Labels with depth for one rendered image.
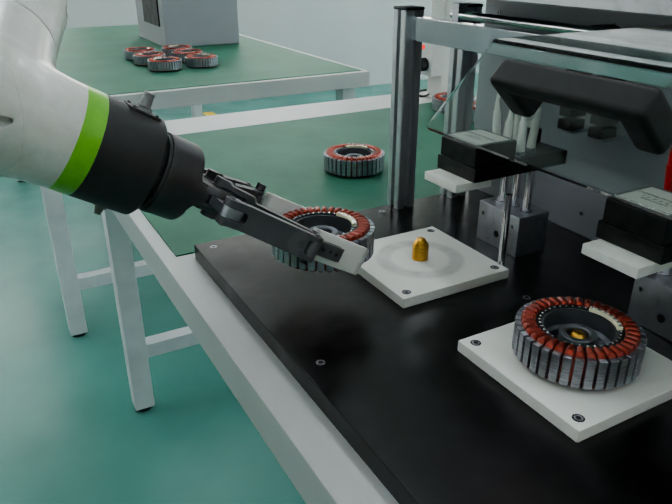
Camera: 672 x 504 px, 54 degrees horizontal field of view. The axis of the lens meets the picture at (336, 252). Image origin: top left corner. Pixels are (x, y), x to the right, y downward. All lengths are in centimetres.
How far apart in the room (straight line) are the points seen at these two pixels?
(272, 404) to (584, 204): 52
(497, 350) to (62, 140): 42
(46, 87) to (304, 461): 35
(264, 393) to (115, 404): 131
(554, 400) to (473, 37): 44
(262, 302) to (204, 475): 97
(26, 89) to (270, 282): 36
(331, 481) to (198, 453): 119
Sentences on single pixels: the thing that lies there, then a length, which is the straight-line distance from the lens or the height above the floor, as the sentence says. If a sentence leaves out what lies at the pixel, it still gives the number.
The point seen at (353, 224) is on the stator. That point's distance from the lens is 70.
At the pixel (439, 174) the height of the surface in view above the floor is 88.
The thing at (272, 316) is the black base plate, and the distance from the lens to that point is 70.
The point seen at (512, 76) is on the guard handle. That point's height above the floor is 106.
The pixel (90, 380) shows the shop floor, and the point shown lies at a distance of 203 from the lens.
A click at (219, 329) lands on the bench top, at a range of 73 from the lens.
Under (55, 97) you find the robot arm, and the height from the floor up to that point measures 102.
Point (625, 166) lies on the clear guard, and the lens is 38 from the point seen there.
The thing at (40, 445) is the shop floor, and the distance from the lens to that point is 185.
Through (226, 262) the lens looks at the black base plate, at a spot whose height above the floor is 77.
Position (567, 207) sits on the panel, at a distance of 96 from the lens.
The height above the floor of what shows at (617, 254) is 88.
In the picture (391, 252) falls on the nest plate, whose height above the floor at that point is 78.
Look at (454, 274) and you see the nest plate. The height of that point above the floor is 78.
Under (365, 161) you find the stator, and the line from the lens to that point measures 117.
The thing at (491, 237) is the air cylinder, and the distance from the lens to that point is 88.
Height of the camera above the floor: 112
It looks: 25 degrees down
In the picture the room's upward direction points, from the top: straight up
